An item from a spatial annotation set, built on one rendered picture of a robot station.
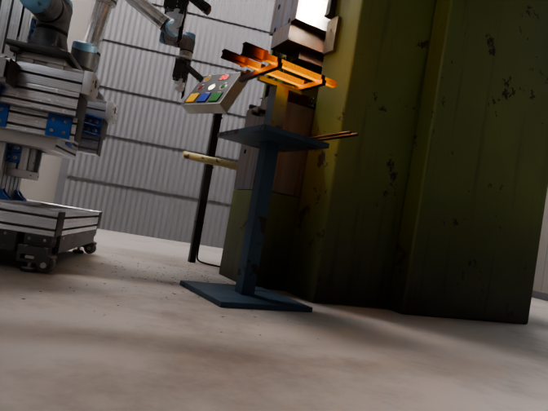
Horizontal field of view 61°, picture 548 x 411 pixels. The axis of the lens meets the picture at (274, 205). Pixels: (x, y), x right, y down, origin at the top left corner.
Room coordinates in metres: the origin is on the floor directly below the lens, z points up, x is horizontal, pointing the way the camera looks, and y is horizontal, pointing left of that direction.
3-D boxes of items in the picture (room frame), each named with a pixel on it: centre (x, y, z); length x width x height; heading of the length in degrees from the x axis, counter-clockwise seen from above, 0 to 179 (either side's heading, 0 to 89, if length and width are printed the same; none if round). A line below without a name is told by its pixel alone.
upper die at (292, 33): (2.56, -0.07, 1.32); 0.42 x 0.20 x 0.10; 117
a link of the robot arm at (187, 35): (2.57, 0.63, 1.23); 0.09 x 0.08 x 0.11; 108
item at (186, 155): (2.73, 0.36, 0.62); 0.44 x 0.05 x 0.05; 117
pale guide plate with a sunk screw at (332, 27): (2.24, -0.14, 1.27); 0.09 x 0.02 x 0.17; 27
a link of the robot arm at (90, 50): (2.30, 1.06, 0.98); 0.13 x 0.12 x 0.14; 18
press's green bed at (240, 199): (2.52, -0.10, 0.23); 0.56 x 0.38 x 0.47; 117
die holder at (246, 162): (2.52, -0.10, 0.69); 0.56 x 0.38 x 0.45; 117
